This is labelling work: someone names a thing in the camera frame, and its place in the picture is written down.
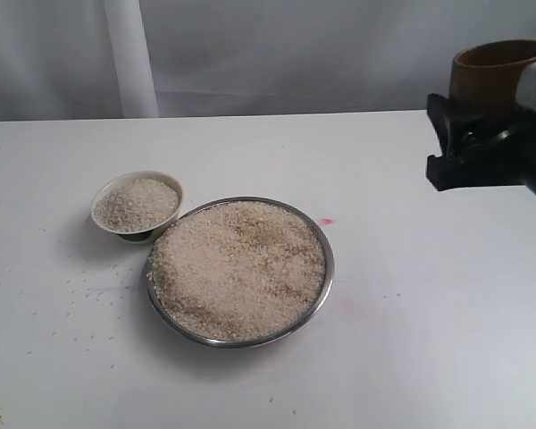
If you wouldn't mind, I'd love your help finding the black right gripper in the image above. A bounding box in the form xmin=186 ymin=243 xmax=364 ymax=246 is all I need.
xmin=425 ymin=62 xmax=536 ymax=196

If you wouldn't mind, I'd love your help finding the white backdrop curtain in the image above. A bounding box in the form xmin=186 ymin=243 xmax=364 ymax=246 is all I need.
xmin=0 ymin=1 xmax=536 ymax=121

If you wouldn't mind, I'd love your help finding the large steel plate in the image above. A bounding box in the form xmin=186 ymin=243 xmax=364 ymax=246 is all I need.
xmin=144 ymin=197 xmax=335 ymax=349

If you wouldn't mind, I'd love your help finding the rice in small bowl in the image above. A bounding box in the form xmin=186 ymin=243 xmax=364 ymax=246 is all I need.
xmin=93 ymin=178 xmax=180 ymax=233

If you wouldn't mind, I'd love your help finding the rice in steel plate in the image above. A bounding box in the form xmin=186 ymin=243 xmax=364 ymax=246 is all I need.
xmin=147 ymin=201 xmax=326 ymax=341

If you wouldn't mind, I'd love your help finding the small cream ceramic bowl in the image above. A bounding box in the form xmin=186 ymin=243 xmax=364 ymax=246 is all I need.
xmin=90 ymin=171 xmax=184 ymax=244

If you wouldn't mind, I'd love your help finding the brown wooden cup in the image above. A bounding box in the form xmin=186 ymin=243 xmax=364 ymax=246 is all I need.
xmin=449 ymin=39 xmax=536 ymax=116

